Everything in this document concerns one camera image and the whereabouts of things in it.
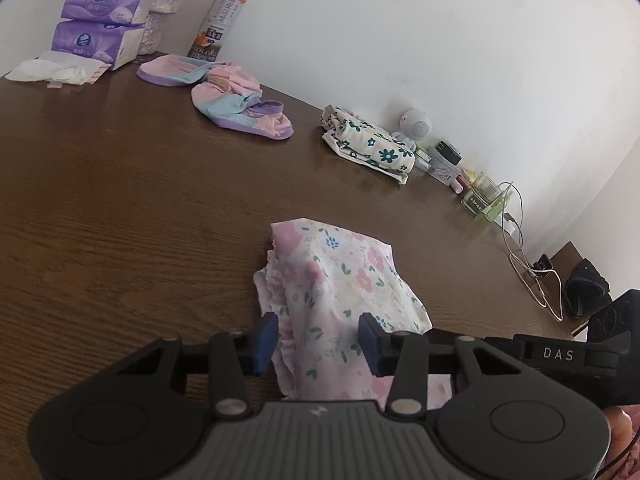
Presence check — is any grey printed tin box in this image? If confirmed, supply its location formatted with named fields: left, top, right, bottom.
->
left=427, top=155, right=458, bottom=186

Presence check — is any person's right hand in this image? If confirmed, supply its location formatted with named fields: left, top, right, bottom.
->
left=602, top=404, right=633, bottom=460

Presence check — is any green spray bottle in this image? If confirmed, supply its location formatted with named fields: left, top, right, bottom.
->
left=484, top=187, right=511, bottom=223

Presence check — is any clear drinking glass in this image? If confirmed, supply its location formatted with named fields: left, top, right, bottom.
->
left=461, top=171, right=498, bottom=213

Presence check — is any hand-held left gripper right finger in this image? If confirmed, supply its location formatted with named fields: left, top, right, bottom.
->
left=357, top=312, right=526, bottom=418

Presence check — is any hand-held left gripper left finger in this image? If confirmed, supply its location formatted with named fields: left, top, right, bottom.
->
left=115, top=311, right=281, bottom=418

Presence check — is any white charging cable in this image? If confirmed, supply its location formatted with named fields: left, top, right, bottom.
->
left=497, top=181, right=565, bottom=321

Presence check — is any wooden chair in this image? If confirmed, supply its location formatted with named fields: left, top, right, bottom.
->
left=547, top=241, right=613, bottom=336

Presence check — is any folded cream teal-flower garment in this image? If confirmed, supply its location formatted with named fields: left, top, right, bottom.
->
left=321, top=105, right=417, bottom=184

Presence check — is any black bag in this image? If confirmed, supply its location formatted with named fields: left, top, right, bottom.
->
left=564, top=258, right=612, bottom=318

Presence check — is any pink floral dress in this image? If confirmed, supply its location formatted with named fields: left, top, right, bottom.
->
left=253, top=217, right=453, bottom=408

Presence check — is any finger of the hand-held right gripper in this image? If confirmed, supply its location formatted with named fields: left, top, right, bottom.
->
left=428, top=329, right=521, bottom=357

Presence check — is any white robot-shaped speaker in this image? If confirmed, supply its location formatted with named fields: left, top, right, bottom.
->
left=391, top=108, right=432, bottom=143

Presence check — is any tea bottle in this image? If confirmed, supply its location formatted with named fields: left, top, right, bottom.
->
left=187, top=0, right=250, bottom=60

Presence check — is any crumpled white tissue wrapper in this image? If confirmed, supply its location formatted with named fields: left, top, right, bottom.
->
left=4, top=51, right=112, bottom=85

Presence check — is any pastel pink blue purple garment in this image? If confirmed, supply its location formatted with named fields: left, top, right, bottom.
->
left=191, top=61, right=295, bottom=140

